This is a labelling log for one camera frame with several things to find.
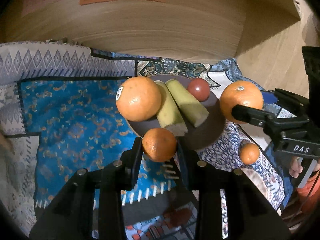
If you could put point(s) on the wooden headboard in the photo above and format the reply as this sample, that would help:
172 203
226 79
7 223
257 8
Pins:
190 30

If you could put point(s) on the green sugarcane piece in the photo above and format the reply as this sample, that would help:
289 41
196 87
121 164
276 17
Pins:
169 116
192 109

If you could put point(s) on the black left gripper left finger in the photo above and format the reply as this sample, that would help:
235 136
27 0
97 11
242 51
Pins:
70 213

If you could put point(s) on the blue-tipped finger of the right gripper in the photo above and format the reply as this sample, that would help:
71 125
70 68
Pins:
294 103

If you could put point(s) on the dark red jujube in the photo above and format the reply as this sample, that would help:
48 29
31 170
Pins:
178 217

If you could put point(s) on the patchwork patterned bedspread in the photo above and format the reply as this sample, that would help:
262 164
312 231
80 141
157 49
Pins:
62 126

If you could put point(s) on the red tomato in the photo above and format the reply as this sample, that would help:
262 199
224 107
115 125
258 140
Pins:
199 88

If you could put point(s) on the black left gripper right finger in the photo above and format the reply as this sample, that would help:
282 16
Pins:
249 213

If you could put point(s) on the small tangerine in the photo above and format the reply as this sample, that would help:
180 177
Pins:
159 144
249 153

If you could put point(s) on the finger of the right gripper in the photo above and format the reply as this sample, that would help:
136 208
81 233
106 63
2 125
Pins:
253 116

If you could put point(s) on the person's right hand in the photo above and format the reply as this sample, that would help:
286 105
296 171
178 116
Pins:
296 169

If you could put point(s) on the dark brown plate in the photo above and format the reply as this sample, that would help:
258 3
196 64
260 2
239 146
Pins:
196 138

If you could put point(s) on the large orange with sticker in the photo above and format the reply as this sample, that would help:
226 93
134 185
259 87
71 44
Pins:
138 99

